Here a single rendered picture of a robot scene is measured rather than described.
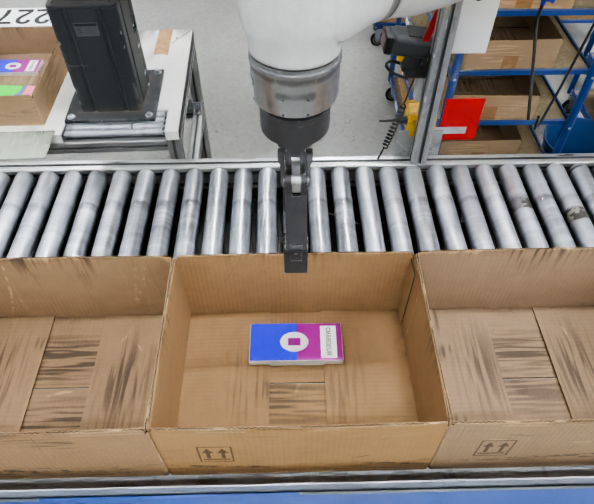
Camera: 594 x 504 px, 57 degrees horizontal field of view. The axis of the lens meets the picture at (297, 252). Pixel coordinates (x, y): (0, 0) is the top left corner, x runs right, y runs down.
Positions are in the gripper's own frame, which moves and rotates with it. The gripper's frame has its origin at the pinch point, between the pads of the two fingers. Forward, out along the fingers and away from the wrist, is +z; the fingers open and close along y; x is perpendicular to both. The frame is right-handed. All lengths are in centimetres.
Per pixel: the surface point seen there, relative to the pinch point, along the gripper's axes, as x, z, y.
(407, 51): 27, 14, -68
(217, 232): -18, 45, -40
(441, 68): 35, 16, -64
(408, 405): 18.2, 30.5, 11.3
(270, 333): -4.2, 29.3, -1.9
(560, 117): 96, 66, -111
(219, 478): -11.7, 31.4, 21.9
